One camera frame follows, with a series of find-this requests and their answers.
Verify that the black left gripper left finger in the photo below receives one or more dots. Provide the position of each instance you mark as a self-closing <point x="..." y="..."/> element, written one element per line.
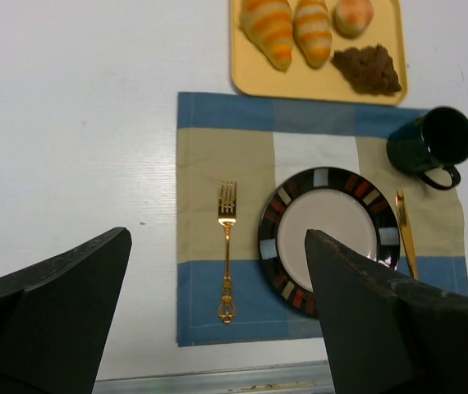
<point x="55" y="316"/>

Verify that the gold knife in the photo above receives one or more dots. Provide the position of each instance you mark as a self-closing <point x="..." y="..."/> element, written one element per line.
<point x="406" y="233"/>

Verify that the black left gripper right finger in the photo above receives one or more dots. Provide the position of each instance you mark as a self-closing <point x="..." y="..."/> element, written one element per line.
<point x="385" y="332"/>

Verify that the gold fork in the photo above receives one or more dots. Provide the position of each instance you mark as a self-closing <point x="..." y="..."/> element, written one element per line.
<point x="227" y="219"/>

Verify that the brown chocolate croissant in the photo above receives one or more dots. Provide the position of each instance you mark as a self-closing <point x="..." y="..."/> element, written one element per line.
<point x="369" y="70"/>

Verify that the large striped croissant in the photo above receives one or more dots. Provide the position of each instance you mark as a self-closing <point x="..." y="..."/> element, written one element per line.
<point x="268" y="26"/>

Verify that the dark green mug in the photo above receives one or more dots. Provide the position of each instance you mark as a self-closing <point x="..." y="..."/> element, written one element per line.
<point x="436" y="139"/>

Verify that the blue beige checked placemat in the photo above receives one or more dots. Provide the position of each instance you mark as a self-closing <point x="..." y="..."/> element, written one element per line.
<point x="259" y="143"/>

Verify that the round orange bun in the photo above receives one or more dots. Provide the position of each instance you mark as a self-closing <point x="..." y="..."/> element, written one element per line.
<point x="353" y="17"/>

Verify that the dark rimmed ceramic plate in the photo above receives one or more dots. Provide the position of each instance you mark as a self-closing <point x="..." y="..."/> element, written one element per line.
<point x="341" y="203"/>

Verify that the small striped croissant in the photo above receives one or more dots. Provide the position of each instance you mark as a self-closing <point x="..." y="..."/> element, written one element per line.
<point x="312" y="32"/>

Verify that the yellow plastic tray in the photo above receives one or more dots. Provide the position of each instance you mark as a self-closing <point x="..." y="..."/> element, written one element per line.
<point x="253" y="74"/>

